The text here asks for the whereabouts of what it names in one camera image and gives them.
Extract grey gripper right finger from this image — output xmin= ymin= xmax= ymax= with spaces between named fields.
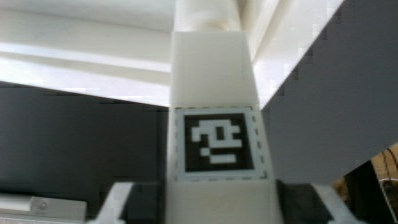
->
xmin=311 ymin=183 xmax=368 ymax=224

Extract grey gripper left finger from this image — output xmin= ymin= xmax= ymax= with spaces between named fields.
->
xmin=87 ymin=182 xmax=135 ymax=224

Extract white desk leg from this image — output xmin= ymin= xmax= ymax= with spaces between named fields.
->
xmin=165 ymin=27 xmax=283 ymax=224

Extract white desk tabletop tray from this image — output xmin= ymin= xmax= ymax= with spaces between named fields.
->
xmin=0 ymin=0 xmax=347 ymax=106

